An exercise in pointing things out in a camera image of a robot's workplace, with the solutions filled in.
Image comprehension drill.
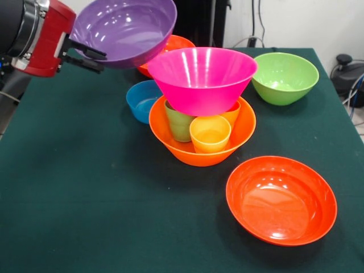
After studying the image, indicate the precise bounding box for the purple plastic bowl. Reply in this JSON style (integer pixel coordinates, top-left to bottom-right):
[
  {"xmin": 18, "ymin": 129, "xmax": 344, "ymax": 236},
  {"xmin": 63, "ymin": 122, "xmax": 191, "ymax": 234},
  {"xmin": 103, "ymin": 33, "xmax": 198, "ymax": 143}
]
[{"xmin": 69, "ymin": 0, "xmax": 178, "ymax": 70}]

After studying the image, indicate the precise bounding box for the yellow plastic cup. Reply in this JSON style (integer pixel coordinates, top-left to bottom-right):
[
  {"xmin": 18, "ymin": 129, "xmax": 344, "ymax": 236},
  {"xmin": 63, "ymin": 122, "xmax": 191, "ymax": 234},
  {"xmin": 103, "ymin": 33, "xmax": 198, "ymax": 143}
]
[{"xmin": 189, "ymin": 114, "xmax": 232, "ymax": 154}]

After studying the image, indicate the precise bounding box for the blue cable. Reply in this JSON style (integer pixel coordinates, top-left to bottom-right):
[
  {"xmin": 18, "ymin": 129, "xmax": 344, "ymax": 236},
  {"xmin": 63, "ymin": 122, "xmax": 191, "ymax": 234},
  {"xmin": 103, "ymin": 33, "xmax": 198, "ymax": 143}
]
[{"xmin": 348, "ymin": 72, "xmax": 364, "ymax": 109}]

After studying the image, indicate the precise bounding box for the dark green table cloth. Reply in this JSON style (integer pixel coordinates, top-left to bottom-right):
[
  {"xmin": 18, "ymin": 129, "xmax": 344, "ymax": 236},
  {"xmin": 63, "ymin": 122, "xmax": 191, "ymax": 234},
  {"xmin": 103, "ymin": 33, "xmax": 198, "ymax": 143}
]
[{"xmin": 0, "ymin": 47, "xmax": 364, "ymax": 273}]

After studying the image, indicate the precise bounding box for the pink plastic bowl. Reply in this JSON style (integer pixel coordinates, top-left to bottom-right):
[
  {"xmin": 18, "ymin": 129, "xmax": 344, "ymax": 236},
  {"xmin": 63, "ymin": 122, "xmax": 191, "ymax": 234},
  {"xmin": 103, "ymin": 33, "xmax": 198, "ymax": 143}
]
[{"xmin": 147, "ymin": 47, "xmax": 259, "ymax": 117}]

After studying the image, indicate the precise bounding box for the green plastic cup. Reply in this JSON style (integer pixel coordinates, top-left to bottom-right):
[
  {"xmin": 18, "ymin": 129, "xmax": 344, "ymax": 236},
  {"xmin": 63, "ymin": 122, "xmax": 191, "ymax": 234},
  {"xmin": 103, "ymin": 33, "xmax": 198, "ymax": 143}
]
[{"xmin": 164, "ymin": 100, "xmax": 197, "ymax": 143}]

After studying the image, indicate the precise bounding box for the blue plastic bowl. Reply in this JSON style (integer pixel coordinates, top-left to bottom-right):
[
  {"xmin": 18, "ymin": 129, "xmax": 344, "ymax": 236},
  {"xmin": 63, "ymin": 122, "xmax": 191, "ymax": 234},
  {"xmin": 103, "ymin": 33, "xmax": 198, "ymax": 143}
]
[{"xmin": 126, "ymin": 80, "xmax": 164, "ymax": 125}]

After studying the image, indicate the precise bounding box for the orange plastic cup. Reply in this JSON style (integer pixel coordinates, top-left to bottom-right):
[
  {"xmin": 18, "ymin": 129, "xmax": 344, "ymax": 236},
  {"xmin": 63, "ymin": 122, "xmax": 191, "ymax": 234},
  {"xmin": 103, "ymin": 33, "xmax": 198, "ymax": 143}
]
[{"xmin": 220, "ymin": 101, "xmax": 241, "ymax": 130}]

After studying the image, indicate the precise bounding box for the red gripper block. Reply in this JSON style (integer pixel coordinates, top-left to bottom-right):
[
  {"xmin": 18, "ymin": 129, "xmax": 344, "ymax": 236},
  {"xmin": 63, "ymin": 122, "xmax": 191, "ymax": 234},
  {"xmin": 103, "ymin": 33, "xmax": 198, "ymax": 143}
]
[{"xmin": 19, "ymin": 0, "xmax": 108, "ymax": 78}]

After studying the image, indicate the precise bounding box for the orange plastic bowl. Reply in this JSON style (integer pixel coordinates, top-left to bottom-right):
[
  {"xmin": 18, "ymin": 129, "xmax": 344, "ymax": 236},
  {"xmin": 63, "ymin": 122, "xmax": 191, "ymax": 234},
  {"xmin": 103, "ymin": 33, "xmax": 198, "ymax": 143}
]
[{"xmin": 148, "ymin": 95, "xmax": 257, "ymax": 167}]

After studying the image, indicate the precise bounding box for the red plastic bowl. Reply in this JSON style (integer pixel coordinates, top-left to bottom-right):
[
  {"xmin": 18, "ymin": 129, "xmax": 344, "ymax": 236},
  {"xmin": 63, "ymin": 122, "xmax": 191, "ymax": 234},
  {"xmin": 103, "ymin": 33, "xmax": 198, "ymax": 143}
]
[
  {"xmin": 137, "ymin": 35, "xmax": 196, "ymax": 79},
  {"xmin": 225, "ymin": 155, "xmax": 338, "ymax": 246}
]

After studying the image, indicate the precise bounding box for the black computer tower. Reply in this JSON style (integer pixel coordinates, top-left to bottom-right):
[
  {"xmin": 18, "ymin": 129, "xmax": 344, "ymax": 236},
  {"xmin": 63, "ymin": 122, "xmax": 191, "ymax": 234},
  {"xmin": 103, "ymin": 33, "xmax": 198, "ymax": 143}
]
[{"xmin": 0, "ymin": 53, "xmax": 14, "ymax": 83}]

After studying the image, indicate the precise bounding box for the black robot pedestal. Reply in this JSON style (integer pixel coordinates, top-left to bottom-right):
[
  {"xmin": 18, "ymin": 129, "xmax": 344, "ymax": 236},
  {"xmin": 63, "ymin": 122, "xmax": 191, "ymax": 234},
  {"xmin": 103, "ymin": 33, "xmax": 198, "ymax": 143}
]
[{"xmin": 170, "ymin": 0, "xmax": 231, "ymax": 48}]

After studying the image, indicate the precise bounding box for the black hanging cable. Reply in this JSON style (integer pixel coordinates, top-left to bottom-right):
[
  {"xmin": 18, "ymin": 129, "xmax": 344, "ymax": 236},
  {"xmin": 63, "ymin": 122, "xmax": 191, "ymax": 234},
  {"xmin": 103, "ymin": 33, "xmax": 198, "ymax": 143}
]
[{"xmin": 247, "ymin": 0, "xmax": 267, "ymax": 48}]

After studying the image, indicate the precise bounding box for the grey cable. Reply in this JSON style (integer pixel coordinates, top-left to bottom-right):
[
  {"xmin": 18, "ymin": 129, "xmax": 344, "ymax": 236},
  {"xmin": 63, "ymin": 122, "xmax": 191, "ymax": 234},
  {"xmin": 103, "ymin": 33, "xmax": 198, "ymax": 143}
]
[{"xmin": 0, "ymin": 90, "xmax": 21, "ymax": 104}]

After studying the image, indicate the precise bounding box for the green plastic bowl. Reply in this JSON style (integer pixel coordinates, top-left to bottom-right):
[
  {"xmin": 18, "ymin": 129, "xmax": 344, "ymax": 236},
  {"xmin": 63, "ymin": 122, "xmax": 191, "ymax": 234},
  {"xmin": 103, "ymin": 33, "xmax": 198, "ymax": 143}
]
[{"xmin": 251, "ymin": 52, "xmax": 320, "ymax": 106}]

